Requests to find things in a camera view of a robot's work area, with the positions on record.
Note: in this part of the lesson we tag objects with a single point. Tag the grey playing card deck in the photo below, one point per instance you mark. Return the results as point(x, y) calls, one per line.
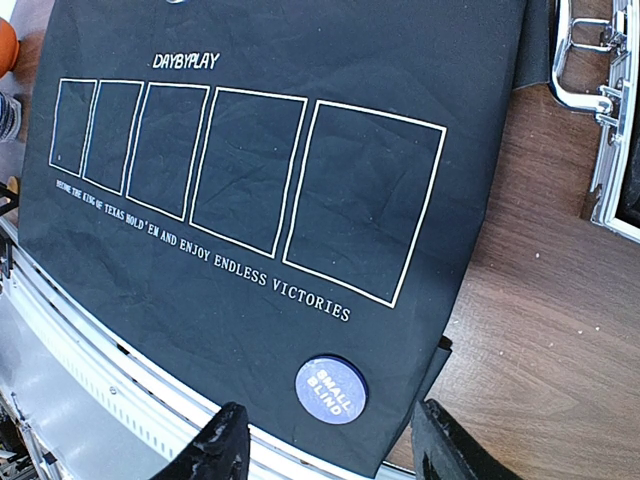
point(10, 117)

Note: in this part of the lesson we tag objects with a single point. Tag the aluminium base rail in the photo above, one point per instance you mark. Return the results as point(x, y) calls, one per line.
point(90, 406)

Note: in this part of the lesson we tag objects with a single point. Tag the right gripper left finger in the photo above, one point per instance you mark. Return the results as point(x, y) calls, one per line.
point(221, 450)

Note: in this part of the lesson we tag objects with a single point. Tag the blue small blind button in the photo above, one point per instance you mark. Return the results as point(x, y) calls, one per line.
point(331, 389)

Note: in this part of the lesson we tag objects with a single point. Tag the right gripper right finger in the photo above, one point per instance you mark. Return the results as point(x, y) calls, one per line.
point(443, 449)

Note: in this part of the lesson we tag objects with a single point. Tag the aluminium poker chip case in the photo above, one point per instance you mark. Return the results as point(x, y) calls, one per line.
point(613, 198)

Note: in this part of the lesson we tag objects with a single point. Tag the white red bowl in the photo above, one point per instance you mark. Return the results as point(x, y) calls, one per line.
point(9, 47)

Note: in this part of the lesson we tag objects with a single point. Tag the black poker cloth mat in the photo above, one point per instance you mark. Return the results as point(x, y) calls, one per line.
point(315, 171)

